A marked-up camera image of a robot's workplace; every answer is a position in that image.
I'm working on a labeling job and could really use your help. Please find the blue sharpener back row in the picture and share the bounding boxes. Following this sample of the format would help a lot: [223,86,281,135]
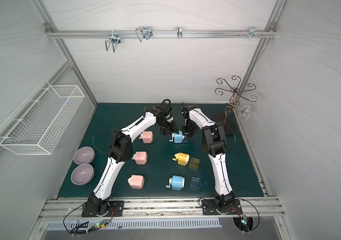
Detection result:
[170,131,185,144]

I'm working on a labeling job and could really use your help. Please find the blue tray front row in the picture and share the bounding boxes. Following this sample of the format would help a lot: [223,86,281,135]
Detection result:
[190,177,202,190]

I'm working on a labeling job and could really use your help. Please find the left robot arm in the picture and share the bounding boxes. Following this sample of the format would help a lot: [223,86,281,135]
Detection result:
[85,99,178,217]

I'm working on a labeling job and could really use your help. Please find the blue sharpener front row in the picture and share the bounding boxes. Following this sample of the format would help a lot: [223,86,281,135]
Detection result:
[165,176,185,191]

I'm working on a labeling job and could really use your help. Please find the yellow tray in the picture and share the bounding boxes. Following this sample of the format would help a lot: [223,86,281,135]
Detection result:
[189,158,201,170]

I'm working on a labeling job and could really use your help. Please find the white wire basket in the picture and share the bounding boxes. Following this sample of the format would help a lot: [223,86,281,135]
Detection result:
[0,80,84,155]

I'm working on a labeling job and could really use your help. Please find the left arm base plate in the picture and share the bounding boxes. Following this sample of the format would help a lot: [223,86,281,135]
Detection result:
[81,201,124,218]

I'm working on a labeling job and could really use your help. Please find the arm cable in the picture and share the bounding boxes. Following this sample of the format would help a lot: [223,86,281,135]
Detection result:
[63,203,114,236]
[232,196,261,233]

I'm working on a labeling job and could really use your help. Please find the blue sharpener row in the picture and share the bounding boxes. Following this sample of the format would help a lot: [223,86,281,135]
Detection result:
[170,131,185,144]
[165,176,185,191]

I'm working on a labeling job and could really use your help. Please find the metal hook right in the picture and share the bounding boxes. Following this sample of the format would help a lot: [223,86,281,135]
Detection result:
[239,27,265,39]

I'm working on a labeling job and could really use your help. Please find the pink sharpener back row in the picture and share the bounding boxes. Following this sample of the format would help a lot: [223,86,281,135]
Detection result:
[139,131,153,144]

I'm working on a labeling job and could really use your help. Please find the yellow sharpener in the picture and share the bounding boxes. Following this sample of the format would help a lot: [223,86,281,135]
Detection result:
[173,153,190,166]

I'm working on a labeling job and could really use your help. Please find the aluminium top rail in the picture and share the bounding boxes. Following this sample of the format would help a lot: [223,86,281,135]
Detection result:
[45,27,277,40]

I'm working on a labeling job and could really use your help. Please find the white slotted cable duct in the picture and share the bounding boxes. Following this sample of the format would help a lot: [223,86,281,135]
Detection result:
[45,218,222,231]

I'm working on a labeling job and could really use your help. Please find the metal hook small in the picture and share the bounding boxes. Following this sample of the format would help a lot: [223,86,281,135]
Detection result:
[176,27,183,39]

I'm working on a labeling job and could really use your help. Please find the pink sharpener row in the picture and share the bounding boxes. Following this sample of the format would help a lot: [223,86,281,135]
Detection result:
[127,175,144,190]
[132,152,147,165]
[139,131,153,144]

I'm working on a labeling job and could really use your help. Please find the purple bowl rear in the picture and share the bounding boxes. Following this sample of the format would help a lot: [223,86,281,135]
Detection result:
[72,146,95,165]

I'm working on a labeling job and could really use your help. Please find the clear glass cup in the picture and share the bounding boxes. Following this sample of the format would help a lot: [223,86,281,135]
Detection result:
[239,106,253,121]

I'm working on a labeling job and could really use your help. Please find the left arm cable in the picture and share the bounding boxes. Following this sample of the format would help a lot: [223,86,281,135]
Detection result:
[63,203,114,236]

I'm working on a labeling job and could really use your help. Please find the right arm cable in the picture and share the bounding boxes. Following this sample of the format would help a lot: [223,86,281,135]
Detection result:
[232,196,261,233]

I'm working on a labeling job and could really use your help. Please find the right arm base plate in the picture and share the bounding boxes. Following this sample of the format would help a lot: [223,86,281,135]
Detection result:
[198,198,243,216]

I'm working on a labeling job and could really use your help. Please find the black metal hook stand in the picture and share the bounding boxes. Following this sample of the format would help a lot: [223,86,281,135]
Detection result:
[212,75,257,136]

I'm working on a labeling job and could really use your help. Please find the metal hook middle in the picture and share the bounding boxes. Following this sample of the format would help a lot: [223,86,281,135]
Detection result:
[135,26,153,42]

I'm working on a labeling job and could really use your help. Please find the purple bowl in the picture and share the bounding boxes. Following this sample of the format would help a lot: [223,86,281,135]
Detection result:
[70,164,94,186]
[72,146,95,165]

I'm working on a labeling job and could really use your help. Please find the pink sharpener front row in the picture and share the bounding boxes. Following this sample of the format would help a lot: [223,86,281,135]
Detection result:
[127,175,144,190]

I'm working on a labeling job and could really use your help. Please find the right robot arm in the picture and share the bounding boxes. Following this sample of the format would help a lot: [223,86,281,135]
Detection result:
[181,105,236,214]

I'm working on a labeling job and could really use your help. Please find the metal hook left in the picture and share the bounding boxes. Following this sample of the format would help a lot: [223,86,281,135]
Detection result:
[105,31,121,53]

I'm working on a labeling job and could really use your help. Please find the purple bowl front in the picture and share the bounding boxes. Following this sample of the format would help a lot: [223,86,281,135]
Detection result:
[70,164,94,186]

